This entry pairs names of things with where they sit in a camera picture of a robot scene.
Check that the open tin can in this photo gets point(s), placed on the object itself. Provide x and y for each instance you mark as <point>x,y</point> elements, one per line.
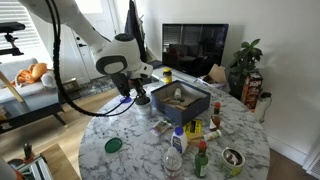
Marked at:
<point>232,163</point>

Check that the green potted plant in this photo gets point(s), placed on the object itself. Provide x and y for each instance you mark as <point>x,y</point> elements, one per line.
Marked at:
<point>245,61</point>

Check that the grey sofa bench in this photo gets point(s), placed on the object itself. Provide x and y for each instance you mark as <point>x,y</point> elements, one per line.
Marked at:
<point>20,95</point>

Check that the red cardboard game box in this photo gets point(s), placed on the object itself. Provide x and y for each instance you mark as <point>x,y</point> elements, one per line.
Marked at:
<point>251,90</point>

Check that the white window blinds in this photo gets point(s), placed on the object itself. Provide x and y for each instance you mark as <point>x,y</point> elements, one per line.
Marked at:
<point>20,36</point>

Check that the small white bottle in box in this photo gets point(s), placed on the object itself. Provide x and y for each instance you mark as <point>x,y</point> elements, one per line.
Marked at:
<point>177,94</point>

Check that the black flat screen television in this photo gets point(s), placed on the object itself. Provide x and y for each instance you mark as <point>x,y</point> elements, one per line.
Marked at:
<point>195,46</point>

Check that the dark blue shoe box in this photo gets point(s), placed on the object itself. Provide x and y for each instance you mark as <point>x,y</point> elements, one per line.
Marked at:
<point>186,115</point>

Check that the brown open cardboard box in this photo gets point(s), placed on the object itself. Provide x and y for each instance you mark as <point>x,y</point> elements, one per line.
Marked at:
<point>216,74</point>

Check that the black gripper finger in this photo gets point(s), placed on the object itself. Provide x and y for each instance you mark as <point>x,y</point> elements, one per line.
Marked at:
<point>140,95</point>
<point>146,94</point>

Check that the white television stand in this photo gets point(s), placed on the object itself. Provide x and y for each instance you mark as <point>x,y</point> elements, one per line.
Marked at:
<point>186,77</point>

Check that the dark hanging garment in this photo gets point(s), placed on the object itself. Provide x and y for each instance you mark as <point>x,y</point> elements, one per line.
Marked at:
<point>135,23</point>

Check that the white sofa pillow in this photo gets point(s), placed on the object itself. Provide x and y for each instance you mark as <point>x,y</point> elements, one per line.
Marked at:
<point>48,80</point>

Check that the orange plush toy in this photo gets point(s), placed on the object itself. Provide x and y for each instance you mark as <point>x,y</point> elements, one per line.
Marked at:
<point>31,73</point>

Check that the black camera stand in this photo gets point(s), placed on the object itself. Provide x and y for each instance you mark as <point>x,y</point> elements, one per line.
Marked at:
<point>10,38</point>

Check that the blue plastic lid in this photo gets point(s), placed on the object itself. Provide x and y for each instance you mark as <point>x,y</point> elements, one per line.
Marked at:
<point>125,99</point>

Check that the dark patterned floor rug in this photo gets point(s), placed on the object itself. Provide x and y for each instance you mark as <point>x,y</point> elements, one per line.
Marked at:
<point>96,85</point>

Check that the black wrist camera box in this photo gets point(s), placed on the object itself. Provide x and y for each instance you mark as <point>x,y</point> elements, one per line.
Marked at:
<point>121,85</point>

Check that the black tool red band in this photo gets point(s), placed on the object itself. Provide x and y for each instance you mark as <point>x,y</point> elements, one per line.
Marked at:
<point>27,151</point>

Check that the light wooden stick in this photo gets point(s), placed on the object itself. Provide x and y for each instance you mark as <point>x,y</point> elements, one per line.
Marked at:
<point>11,86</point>

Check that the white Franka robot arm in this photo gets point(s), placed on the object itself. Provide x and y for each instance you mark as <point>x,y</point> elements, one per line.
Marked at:
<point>116,56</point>

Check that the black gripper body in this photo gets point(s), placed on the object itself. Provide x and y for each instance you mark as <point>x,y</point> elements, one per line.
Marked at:
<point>136,83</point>

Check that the small printed snack packet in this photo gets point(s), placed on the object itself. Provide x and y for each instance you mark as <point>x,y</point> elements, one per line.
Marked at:
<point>161,127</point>

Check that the white bottle blue cap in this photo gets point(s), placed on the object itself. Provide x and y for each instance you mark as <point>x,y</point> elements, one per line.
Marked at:
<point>179,141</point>

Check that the clear plastic water bottle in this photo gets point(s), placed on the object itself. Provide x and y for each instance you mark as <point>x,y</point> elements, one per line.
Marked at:
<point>173,165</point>

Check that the white floor vent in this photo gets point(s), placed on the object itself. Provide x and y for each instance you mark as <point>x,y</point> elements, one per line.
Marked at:
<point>315,166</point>

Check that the small white green cap bottle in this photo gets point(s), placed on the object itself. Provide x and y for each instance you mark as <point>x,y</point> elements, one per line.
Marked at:
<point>212,135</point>

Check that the yellow snack packet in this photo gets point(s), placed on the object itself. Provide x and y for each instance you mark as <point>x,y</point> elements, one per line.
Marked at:
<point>193,127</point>

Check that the wooden pieces in box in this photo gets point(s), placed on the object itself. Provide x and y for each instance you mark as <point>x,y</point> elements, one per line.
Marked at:
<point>175,102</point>

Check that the white door black lock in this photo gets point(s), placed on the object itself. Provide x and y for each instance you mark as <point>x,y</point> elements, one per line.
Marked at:
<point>100,20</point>

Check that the striped metal rack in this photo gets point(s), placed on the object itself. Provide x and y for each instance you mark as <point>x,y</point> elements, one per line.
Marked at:
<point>33,168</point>

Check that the red cap hot sauce bottle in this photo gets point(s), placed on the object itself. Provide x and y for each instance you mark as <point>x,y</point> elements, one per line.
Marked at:
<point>215,118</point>

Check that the yellow lid vitamin bottle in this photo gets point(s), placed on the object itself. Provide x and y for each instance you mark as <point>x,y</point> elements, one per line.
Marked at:
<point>167,76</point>

